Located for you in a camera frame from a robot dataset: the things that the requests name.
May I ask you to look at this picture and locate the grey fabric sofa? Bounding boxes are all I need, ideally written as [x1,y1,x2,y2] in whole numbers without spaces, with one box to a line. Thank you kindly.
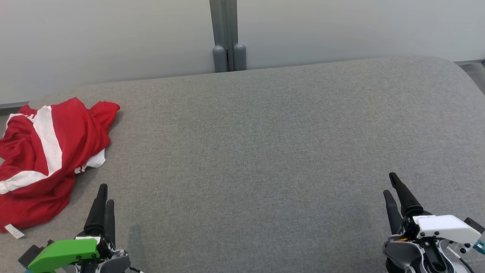
[0,56,485,273]

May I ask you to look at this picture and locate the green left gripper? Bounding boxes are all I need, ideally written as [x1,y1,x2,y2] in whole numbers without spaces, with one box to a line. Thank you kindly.
[28,184,116,273]

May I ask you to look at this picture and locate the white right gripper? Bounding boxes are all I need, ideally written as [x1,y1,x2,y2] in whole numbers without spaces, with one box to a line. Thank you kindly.
[383,172,482,246]

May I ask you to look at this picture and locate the grey partition post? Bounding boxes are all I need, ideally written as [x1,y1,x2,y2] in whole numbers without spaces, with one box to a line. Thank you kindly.
[210,0,247,73]

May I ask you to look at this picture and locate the red white-striped shorts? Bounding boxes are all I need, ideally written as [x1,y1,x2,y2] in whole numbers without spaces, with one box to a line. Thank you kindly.
[0,97,120,195]

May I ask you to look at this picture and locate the red numbered jersey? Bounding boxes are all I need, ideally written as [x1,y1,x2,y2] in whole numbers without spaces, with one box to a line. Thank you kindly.
[0,150,107,240]

